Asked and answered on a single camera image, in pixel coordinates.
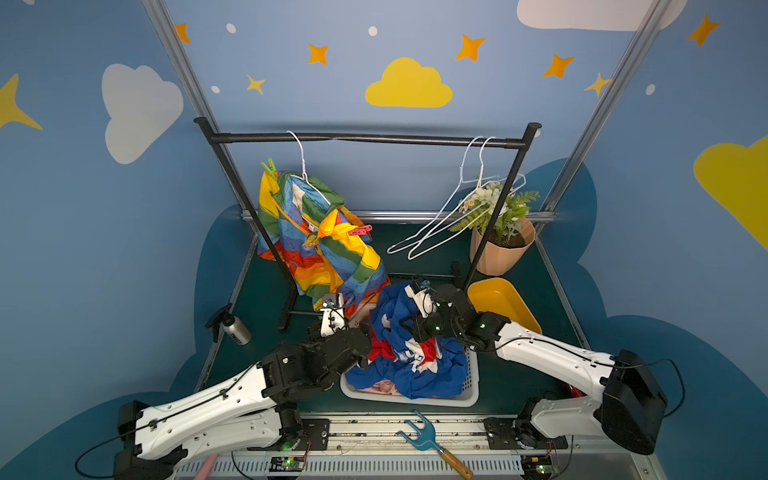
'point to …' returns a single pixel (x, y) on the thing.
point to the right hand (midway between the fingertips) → (406, 319)
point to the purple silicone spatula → (206, 467)
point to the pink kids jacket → (384, 387)
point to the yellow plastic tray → (502, 296)
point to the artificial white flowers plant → (516, 206)
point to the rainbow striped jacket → (311, 228)
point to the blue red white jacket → (415, 366)
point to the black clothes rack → (293, 308)
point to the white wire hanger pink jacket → (481, 200)
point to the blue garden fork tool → (427, 440)
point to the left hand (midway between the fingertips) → (359, 324)
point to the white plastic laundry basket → (467, 397)
